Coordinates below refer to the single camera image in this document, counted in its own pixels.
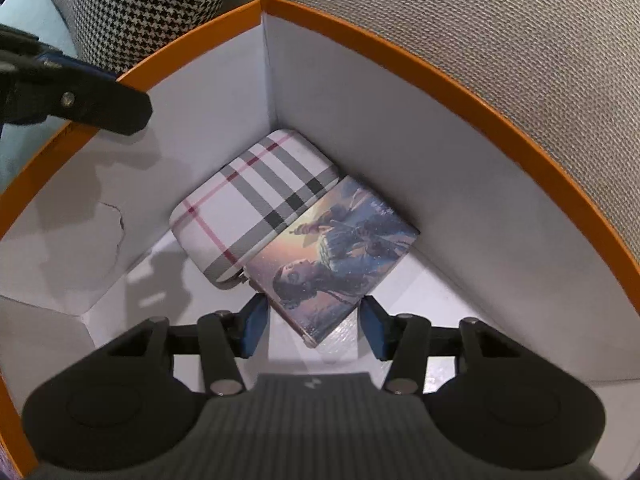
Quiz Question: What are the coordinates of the photo card box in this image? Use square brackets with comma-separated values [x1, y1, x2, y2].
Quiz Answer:
[244, 177, 420, 348]

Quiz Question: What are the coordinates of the plaid glasses case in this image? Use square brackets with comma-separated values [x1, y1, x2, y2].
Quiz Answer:
[169, 129, 342, 285]

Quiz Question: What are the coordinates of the light blue cushion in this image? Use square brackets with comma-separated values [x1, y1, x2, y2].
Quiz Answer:
[0, 0, 76, 191]

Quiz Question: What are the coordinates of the houndstooth cushion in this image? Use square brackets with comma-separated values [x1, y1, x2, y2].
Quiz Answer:
[52, 0, 224, 74]

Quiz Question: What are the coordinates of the orange storage box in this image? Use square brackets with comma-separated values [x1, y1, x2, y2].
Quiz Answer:
[1, 0, 639, 479]

